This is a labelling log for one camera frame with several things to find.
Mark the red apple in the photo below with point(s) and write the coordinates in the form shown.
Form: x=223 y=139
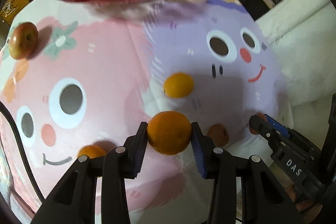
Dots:
x=23 y=40

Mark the cartoon printed table cloth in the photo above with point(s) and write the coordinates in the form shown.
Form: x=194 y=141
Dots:
x=99 y=72

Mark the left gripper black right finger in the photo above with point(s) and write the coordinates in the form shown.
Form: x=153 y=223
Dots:
x=264 y=200

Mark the small yellow-orange citrus far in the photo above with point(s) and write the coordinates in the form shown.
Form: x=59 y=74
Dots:
x=178 y=85

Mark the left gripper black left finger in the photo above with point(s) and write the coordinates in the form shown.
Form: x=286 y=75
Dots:
x=73 y=198

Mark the small wrinkled brown fruit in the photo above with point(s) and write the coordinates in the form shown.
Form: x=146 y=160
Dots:
x=219 y=135

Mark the small yellow-orange citrus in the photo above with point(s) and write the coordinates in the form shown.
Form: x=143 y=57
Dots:
x=92 y=151
x=178 y=85

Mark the small yellow-orange citrus near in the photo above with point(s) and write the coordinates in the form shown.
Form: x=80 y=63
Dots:
x=92 y=151

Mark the orange tangerine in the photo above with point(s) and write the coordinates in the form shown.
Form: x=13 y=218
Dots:
x=169 y=132

